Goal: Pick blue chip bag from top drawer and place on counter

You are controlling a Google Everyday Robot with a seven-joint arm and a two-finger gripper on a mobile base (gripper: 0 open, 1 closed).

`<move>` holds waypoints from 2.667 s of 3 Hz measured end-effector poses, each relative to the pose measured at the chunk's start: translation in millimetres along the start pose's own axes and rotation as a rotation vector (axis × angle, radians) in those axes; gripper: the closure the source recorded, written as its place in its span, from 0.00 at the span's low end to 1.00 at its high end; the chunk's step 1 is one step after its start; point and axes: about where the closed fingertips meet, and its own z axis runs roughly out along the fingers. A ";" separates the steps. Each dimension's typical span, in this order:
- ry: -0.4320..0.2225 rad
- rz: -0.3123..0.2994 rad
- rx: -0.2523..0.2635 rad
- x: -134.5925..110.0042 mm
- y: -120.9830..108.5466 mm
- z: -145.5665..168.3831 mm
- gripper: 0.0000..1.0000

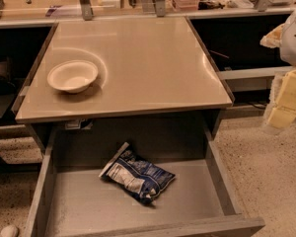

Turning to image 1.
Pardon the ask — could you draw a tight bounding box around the white paper bowl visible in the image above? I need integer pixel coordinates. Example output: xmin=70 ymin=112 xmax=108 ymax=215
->
xmin=47 ymin=60 xmax=99 ymax=94

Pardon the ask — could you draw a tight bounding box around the grey low shelf right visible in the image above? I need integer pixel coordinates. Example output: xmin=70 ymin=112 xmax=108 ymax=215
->
xmin=218 ymin=66 xmax=292 ymax=92

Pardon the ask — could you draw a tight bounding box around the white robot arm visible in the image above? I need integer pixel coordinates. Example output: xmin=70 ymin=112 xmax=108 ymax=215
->
xmin=260 ymin=9 xmax=296 ymax=133

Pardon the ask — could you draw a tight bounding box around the beige counter cabinet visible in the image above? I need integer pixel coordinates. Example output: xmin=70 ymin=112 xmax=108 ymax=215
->
xmin=11 ymin=16 xmax=236 ymax=153

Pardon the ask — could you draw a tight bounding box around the white label under counter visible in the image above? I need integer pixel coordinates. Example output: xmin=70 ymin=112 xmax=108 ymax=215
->
xmin=65 ymin=118 xmax=93 ymax=129

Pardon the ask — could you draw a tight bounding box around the metal bracket post left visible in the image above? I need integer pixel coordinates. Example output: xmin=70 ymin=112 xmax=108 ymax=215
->
xmin=79 ymin=0 xmax=93 ymax=21

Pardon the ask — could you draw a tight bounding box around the grey open top drawer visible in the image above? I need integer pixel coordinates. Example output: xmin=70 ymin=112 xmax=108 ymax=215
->
xmin=25 ymin=119 xmax=264 ymax=237

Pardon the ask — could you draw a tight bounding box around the white shoe tip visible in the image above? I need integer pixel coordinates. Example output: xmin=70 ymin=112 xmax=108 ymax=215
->
xmin=0 ymin=225 xmax=19 ymax=237

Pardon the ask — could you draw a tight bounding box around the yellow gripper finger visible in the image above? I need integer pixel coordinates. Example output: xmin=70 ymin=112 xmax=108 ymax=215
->
xmin=259 ymin=24 xmax=283 ymax=48
xmin=266 ymin=67 xmax=296 ymax=129

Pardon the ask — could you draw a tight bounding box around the blue chip bag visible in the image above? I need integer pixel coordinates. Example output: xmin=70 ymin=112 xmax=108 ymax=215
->
xmin=99 ymin=142 xmax=176 ymax=205

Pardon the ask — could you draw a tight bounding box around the black cable on floor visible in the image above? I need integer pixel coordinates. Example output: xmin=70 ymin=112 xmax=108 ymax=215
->
xmin=246 ymin=101 xmax=269 ymax=111

